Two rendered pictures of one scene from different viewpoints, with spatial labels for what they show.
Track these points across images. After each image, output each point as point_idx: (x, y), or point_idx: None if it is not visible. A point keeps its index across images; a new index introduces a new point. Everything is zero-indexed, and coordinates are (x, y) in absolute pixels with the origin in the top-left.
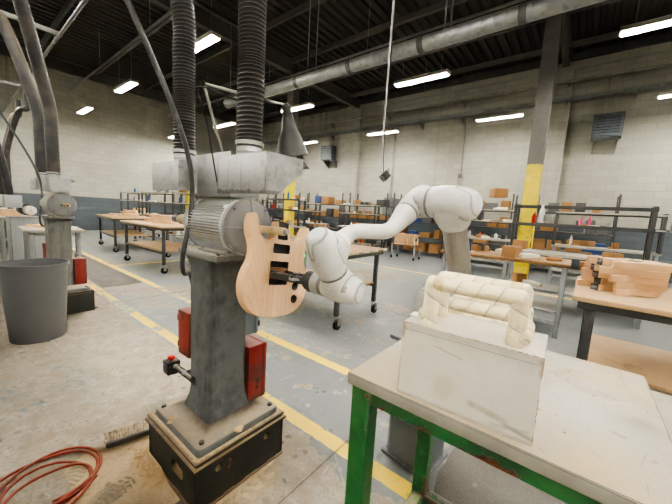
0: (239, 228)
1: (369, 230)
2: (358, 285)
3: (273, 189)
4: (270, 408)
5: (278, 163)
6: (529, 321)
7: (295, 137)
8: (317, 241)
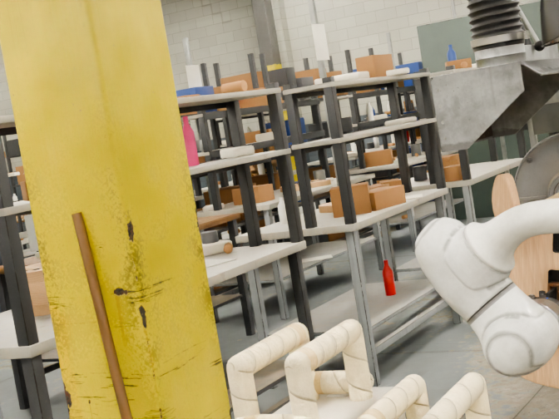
0: (540, 199)
1: (556, 214)
2: (491, 337)
3: (457, 140)
4: None
5: (459, 91)
6: (289, 416)
7: (551, 1)
8: (415, 246)
